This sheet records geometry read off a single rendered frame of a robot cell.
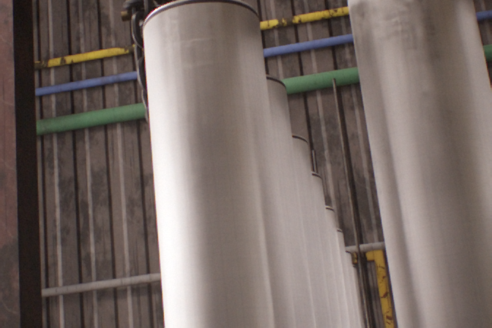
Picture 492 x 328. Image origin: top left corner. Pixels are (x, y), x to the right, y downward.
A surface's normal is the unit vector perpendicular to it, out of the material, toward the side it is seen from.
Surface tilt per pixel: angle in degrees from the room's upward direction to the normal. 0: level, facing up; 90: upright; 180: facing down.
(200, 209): 90
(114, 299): 90
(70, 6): 90
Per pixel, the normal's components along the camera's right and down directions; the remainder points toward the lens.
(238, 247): 0.20, -0.33
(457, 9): 0.49, -0.33
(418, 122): -0.41, -0.25
